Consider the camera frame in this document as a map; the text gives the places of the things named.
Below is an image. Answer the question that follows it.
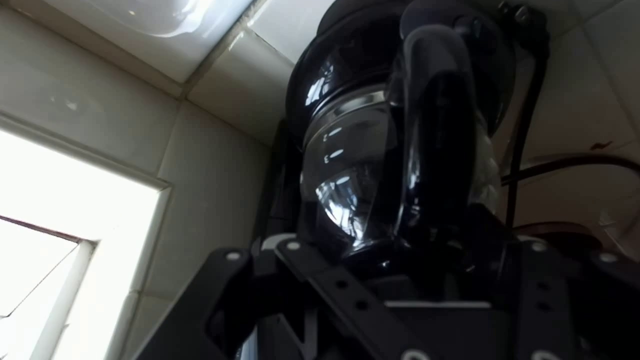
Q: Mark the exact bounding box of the large kitchen window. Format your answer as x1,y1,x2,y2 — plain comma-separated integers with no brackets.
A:
0,112,172,360

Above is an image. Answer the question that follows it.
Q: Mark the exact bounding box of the black coffee maker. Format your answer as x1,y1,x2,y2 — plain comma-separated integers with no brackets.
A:
265,0,556,267

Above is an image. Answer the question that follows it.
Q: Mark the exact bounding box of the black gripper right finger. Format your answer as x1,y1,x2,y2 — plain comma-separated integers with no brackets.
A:
511,231,640,360

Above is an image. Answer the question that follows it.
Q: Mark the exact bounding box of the glass coffee carafe black handle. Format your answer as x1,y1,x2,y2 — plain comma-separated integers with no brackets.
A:
286,0,518,267

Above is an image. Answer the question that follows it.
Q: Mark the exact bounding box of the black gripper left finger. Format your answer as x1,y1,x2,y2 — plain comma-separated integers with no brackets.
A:
136,231,427,360

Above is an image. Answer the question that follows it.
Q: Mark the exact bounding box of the black power cord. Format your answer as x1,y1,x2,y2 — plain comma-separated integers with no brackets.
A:
502,38,640,227

